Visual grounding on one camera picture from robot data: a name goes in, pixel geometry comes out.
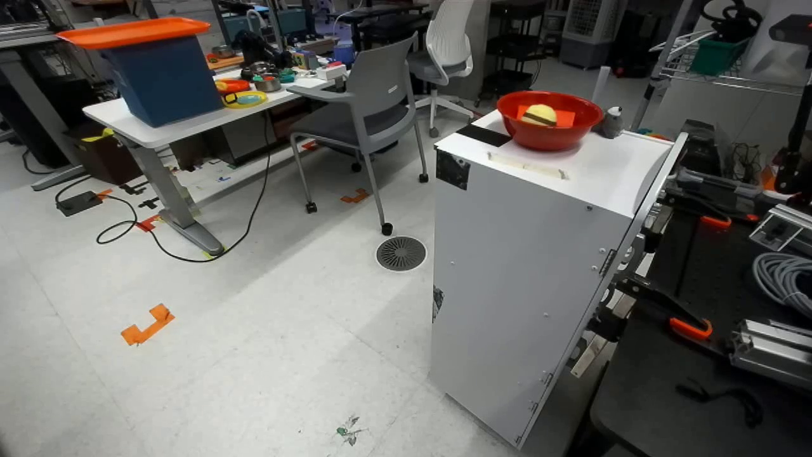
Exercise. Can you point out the green bin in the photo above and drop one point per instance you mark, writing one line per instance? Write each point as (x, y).
(716, 57)

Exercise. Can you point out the orange block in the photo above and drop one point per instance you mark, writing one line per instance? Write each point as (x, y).
(564, 120)

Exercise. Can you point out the aluminium extrusion rail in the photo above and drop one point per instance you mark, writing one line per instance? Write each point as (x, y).
(776, 346)

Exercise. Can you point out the black shelf cart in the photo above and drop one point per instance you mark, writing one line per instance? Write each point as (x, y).
(516, 41)

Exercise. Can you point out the black rectangular patch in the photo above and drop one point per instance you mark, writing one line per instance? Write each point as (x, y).
(483, 137)

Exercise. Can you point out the small white box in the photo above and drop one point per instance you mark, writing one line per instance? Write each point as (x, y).
(330, 72)

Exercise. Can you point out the white desk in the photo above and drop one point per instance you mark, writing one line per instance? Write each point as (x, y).
(162, 129)

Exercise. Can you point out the orange floor tape marker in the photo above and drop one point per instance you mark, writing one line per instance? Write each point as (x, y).
(356, 197)
(140, 331)

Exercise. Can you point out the black power brick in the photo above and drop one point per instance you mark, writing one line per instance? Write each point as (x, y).
(81, 205)

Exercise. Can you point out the round floor drain cover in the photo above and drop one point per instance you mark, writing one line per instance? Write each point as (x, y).
(402, 255)

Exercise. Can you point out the beige tape strip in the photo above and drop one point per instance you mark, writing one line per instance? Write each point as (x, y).
(530, 166)

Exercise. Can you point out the blue storage bin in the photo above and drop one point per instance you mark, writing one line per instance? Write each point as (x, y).
(167, 85)

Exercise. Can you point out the red bowl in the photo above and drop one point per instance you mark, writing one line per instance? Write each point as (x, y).
(550, 139)

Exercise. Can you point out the orange bin lid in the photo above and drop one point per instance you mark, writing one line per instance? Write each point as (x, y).
(136, 32)

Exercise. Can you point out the grey office chair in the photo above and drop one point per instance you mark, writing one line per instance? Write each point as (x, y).
(382, 93)

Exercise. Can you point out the white office chair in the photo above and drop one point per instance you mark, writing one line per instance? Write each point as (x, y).
(448, 41)

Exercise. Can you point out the grey background cabinet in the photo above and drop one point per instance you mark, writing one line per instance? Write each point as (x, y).
(584, 34)

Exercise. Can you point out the black breadboard table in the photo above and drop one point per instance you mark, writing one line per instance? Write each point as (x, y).
(676, 373)

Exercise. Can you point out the black stand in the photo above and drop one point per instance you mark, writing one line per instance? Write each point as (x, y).
(800, 110)

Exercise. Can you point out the grey desk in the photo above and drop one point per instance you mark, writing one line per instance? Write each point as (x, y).
(35, 104)

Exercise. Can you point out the white cabinet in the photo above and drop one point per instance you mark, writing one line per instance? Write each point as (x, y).
(523, 281)

